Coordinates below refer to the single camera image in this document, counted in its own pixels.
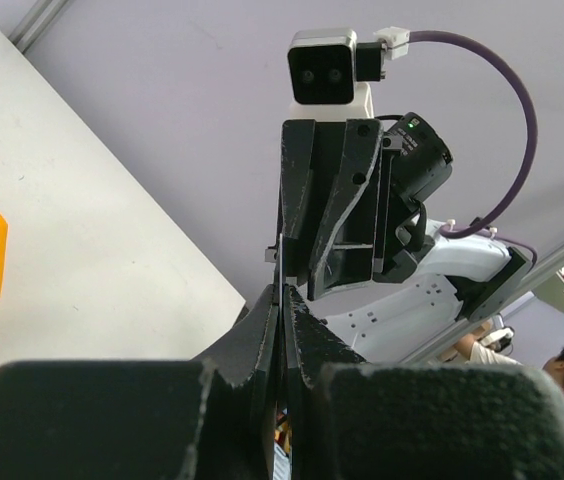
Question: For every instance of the left aluminium frame post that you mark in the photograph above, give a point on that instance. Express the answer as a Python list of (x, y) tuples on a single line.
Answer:
[(36, 21)]

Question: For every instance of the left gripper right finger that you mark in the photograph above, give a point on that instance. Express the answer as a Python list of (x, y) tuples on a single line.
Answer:
[(351, 419)]

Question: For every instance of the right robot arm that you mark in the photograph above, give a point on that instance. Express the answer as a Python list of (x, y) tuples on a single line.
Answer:
[(386, 322)]

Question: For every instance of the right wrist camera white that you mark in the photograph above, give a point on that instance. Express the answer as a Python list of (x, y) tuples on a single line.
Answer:
[(331, 72)]

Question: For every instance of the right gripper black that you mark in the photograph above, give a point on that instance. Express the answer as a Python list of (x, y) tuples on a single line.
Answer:
[(342, 255)]

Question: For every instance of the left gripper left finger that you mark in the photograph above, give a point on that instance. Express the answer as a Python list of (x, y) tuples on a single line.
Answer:
[(211, 417)]

